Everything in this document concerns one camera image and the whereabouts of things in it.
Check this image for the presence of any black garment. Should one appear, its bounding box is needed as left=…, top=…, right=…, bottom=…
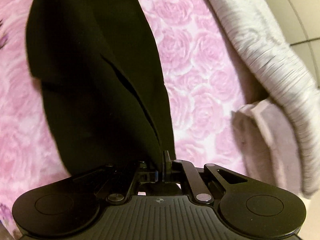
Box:
left=26, top=0, right=175, bottom=175

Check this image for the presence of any pink rose bed sheet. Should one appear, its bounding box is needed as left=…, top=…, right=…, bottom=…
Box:
left=0, top=0, right=251, bottom=240

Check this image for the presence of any pink folded cloth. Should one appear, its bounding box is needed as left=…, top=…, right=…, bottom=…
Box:
left=232, top=99, right=302, bottom=195

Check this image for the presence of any white striped quilt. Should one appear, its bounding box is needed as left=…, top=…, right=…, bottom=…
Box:
left=208, top=0, right=319, bottom=198

